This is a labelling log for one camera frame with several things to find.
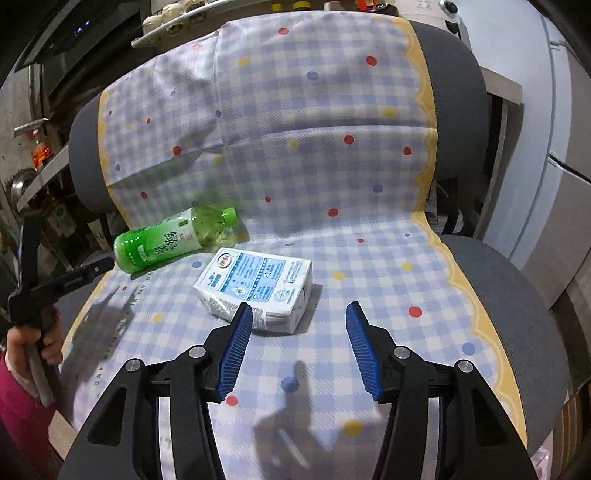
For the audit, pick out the checkered dotted seat cloth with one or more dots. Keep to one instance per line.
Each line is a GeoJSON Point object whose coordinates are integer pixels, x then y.
{"type": "Point", "coordinates": [323, 184]}

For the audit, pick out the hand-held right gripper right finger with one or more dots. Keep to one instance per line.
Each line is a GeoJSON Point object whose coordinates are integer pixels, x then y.
{"type": "Point", "coordinates": [362, 346]}

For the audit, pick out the white kitchen appliance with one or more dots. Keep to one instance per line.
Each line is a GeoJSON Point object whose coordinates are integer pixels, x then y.
{"type": "Point", "coordinates": [434, 14]}

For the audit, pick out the grey countertop ledge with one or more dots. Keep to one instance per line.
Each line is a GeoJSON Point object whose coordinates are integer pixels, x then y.
{"type": "Point", "coordinates": [501, 85]}

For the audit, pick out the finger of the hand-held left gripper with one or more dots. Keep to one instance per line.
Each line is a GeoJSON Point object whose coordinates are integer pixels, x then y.
{"type": "Point", "coordinates": [30, 254]}
{"type": "Point", "coordinates": [74, 279]}

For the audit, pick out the cluttered metal kitchen shelf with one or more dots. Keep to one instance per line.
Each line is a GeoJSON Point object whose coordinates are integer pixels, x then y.
{"type": "Point", "coordinates": [51, 184]}

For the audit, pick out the grey office chair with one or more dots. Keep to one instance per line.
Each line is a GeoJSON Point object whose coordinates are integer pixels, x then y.
{"type": "Point", "coordinates": [498, 286]}

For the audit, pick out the green tea bottle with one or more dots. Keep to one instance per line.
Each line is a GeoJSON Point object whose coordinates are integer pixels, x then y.
{"type": "Point", "coordinates": [157, 242]}

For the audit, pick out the pale printed plastic bag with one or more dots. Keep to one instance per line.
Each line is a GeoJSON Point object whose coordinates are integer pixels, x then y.
{"type": "Point", "coordinates": [541, 466]}

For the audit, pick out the black appliance with blue light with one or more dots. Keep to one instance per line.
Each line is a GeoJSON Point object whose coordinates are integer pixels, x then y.
{"type": "Point", "coordinates": [78, 27]}

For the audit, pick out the person's left forearm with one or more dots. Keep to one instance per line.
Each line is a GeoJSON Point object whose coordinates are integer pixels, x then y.
{"type": "Point", "coordinates": [21, 415]}

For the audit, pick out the grey refrigerator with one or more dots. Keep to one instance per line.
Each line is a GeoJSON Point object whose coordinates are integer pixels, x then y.
{"type": "Point", "coordinates": [554, 161]}

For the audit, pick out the person's left hand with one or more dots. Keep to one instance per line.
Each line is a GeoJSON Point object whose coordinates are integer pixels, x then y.
{"type": "Point", "coordinates": [48, 344]}

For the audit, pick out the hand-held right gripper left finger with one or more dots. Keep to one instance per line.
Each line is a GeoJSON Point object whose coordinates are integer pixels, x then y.
{"type": "Point", "coordinates": [235, 346]}

